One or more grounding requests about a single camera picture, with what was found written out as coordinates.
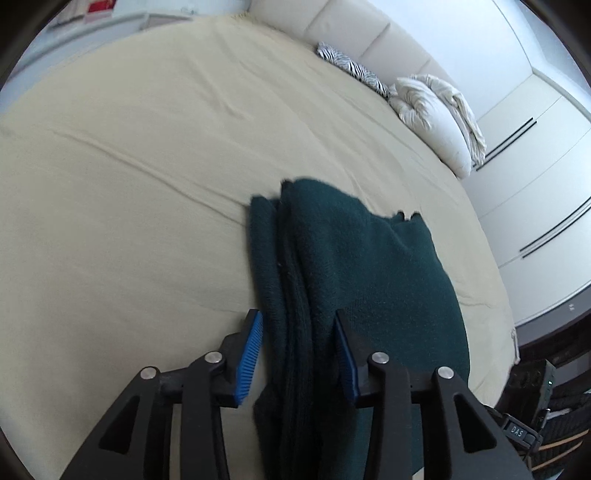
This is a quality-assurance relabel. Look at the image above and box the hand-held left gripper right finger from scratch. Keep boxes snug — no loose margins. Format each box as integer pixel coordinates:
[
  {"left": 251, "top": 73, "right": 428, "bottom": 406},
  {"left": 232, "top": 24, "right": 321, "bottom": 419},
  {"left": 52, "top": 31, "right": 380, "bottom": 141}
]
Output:
[{"left": 333, "top": 309, "right": 537, "bottom": 480}]

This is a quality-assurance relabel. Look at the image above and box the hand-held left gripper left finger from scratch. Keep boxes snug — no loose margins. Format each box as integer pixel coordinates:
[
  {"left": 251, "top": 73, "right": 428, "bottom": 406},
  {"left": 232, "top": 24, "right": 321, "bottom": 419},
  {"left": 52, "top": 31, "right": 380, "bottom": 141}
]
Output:
[{"left": 58, "top": 308, "right": 265, "bottom": 480}]

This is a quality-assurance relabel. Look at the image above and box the dark green towel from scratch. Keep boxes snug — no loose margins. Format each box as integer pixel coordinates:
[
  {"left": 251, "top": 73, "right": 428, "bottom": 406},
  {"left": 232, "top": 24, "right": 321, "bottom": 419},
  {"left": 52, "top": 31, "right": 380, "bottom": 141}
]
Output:
[{"left": 249, "top": 178, "right": 472, "bottom": 480}]

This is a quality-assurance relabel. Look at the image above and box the dark ribbed object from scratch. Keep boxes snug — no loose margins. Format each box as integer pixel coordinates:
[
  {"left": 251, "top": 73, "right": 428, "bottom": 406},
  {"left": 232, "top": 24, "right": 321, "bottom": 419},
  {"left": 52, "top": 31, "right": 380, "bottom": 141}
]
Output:
[{"left": 551, "top": 381, "right": 591, "bottom": 418}]

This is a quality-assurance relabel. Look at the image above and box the bed with beige sheet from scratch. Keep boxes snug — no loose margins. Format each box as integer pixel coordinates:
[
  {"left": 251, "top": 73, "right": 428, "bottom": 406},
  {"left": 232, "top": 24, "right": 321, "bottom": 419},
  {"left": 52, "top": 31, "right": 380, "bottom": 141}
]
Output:
[{"left": 0, "top": 11, "right": 520, "bottom": 480}]

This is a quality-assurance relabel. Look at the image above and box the white wardrobe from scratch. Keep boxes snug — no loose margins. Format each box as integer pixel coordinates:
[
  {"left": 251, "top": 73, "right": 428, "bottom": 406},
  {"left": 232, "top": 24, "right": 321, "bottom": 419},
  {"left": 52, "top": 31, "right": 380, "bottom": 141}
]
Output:
[{"left": 462, "top": 0, "right": 591, "bottom": 329}]

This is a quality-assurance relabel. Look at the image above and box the white folded duvet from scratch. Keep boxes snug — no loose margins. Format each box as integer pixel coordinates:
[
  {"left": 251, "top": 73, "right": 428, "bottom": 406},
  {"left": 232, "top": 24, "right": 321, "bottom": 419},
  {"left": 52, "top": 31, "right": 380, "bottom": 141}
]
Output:
[{"left": 388, "top": 74, "right": 488, "bottom": 180}]

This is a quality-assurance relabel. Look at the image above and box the zebra striped pillow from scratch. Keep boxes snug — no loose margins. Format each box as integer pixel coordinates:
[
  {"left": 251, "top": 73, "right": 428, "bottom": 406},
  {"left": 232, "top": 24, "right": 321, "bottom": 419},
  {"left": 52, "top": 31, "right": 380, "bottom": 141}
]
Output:
[{"left": 316, "top": 41, "right": 393, "bottom": 99}]

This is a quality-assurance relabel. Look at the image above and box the white padded headboard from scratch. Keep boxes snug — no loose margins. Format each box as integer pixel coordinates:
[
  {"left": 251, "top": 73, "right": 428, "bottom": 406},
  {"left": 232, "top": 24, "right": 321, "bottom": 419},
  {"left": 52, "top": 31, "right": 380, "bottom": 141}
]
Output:
[{"left": 249, "top": 0, "right": 463, "bottom": 94}]

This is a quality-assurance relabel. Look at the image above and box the red box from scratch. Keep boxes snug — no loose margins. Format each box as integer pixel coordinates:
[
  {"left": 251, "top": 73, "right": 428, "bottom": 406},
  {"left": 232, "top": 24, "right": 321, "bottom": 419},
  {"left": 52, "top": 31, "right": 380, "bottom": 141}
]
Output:
[{"left": 88, "top": 0, "right": 116, "bottom": 22}]

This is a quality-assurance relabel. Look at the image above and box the white wall shelf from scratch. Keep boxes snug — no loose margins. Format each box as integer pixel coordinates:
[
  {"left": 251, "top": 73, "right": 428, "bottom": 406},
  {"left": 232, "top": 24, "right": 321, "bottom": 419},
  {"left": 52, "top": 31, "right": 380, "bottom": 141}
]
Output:
[{"left": 46, "top": 0, "right": 195, "bottom": 34}]

